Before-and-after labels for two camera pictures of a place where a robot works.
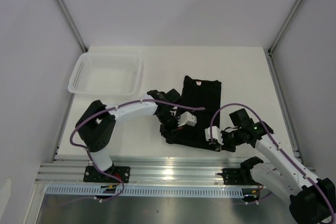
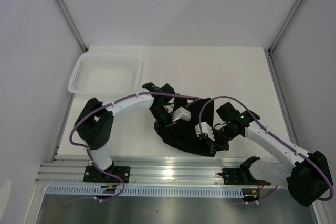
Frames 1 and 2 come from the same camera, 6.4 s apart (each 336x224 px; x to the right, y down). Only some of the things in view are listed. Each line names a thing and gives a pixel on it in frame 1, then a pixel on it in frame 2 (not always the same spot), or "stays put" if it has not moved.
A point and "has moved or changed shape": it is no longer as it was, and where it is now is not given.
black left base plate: (92, 174) stays put
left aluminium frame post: (59, 0) stays put
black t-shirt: (202, 94) has moved or changed shape
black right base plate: (238, 177) stays put
